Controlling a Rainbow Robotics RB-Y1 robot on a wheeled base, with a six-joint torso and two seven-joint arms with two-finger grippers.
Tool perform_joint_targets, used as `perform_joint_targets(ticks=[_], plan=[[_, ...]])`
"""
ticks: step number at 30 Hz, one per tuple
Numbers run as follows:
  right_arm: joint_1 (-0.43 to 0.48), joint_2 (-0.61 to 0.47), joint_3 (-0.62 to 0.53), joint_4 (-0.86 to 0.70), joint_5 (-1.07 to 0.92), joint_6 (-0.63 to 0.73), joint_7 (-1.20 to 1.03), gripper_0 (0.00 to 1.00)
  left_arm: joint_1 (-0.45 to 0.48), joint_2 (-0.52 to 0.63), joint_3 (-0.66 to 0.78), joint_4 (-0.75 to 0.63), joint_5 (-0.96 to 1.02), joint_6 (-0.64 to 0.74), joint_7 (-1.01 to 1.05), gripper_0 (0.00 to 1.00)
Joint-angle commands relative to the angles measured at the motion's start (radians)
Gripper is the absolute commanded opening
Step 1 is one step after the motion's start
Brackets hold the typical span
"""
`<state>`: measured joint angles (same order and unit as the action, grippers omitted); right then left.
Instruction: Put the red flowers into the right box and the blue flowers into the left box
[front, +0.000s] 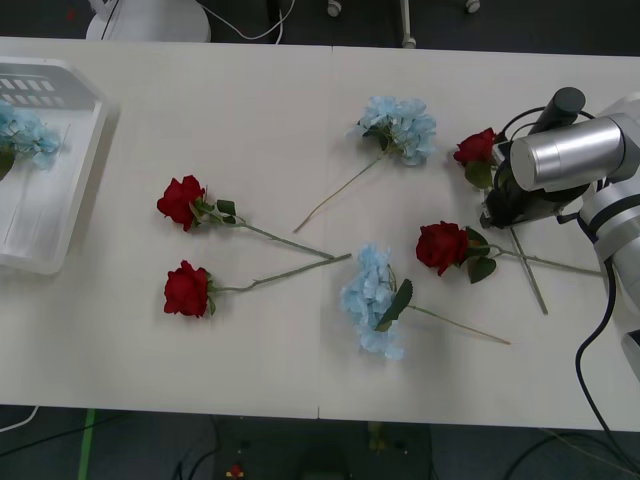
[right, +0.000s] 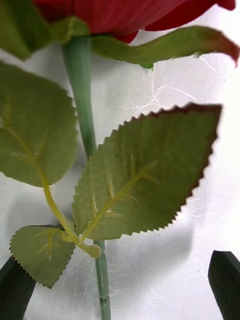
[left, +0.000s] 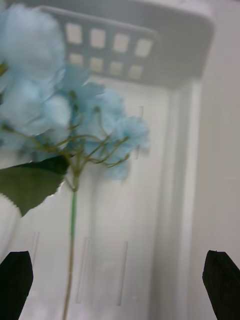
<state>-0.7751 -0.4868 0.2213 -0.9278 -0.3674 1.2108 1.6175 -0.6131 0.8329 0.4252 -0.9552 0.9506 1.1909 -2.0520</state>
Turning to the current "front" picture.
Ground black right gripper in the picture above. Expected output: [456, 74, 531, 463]
[479, 167, 534, 231]

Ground red rose with long stem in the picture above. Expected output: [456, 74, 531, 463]
[452, 127, 550, 316]

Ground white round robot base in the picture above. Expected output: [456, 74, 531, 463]
[85, 0, 212, 44]

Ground pale blue flower, bare stem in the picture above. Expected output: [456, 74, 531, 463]
[292, 95, 439, 235]

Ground pale blue flower, large leaf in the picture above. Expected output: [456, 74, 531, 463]
[339, 242, 512, 361]

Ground white wheeled chair base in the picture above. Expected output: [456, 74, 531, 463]
[324, 0, 484, 50]

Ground red rose, small leaves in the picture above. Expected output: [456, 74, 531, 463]
[156, 174, 335, 261]

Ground red rose, bare stem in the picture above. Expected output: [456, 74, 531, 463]
[163, 252, 354, 319]

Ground shallow white box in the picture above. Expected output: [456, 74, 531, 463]
[0, 57, 121, 276]

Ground long black arm cable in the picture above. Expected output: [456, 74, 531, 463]
[574, 259, 640, 444]

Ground white floor cable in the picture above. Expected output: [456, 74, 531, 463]
[197, 0, 297, 45]

